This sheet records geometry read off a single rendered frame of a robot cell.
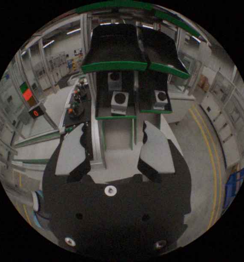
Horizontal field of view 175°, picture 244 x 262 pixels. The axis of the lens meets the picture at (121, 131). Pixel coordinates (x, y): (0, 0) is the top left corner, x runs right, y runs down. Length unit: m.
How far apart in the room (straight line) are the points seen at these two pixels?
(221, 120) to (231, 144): 1.00
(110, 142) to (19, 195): 0.54
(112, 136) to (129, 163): 0.22
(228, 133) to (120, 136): 3.71
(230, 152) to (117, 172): 3.79
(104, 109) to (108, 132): 0.16
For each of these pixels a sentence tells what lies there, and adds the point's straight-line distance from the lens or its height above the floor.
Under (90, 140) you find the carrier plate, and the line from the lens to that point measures 0.51.
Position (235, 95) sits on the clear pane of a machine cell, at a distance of 3.80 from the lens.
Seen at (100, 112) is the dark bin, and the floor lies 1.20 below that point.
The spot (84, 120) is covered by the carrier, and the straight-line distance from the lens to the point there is 0.61.
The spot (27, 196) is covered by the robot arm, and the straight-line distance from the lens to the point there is 0.46.
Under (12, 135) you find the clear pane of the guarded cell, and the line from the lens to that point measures 1.69.
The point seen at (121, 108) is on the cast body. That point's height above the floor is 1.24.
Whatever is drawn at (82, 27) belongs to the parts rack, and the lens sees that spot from 0.31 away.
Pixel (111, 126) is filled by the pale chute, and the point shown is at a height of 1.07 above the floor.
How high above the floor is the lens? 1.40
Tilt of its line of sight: 58 degrees down
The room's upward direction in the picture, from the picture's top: 2 degrees clockwise
